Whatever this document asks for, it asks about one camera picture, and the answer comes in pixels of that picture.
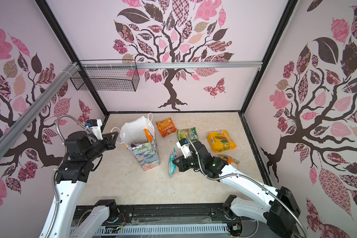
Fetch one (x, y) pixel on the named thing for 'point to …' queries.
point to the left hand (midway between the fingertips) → (118, 135)
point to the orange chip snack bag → (166, 127)
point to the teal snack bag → (172, 166)
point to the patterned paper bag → (133, 136)
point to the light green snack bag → (191, 133)
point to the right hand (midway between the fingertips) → (173, 160)
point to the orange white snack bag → (148, 135)
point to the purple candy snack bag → (133, 145)
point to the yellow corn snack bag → (220, 142)
